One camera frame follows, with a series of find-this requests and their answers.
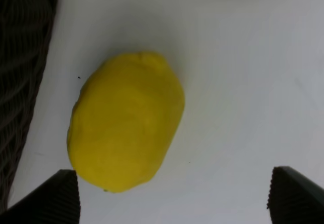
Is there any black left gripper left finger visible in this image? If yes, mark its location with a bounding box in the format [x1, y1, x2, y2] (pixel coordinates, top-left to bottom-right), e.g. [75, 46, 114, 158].
[1, 169, 81, 224]

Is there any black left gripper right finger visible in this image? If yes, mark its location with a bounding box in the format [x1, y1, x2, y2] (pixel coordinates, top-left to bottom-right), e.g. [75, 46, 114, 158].
[267, 166, 323, 224]

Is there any yellow lemon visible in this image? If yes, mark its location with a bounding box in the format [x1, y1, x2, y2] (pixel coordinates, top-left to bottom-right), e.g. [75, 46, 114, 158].
[67, 51, 185, 193]

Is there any dark brown wicker basket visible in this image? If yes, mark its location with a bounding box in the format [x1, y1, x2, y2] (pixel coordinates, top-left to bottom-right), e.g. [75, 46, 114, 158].
[1, 0, 58, 211]

